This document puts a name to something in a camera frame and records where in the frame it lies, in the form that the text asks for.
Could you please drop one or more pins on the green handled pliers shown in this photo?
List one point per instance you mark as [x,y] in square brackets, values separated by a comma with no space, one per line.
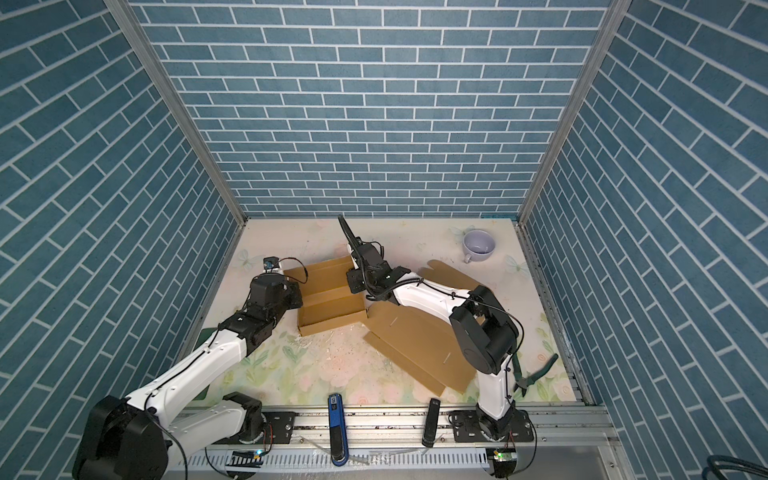
[523,383]

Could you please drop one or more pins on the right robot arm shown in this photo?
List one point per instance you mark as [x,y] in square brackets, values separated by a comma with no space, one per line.
[485,332]

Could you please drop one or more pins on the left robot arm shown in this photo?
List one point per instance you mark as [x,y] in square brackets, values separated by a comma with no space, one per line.
[140,435]

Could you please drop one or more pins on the aluminium front rail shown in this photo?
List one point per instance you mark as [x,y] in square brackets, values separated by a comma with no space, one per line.
[395,428]

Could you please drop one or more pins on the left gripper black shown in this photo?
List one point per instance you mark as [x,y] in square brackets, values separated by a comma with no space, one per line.
[293,290]

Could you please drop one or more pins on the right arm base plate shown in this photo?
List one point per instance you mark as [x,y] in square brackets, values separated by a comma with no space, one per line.
[474,426]

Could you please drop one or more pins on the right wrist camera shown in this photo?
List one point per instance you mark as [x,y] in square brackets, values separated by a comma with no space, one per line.
[357,243]

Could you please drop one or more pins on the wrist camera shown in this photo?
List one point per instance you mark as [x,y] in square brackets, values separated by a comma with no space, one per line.
[271,265]
[357,243]

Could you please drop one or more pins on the cardboard box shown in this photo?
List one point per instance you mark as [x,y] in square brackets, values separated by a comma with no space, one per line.
[327,300]

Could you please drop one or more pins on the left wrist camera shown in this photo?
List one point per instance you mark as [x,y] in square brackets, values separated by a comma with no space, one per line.
[271,265]

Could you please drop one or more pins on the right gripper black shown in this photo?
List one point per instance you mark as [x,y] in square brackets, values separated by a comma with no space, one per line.
[352,277]

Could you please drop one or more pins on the blue black handheld tool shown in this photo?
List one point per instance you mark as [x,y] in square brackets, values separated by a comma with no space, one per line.
[339,448]

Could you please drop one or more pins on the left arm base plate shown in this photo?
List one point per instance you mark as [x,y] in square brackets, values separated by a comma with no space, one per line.
[277,429]

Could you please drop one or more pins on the lavender ceramic cup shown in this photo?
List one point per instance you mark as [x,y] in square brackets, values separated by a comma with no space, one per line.
[478,246]

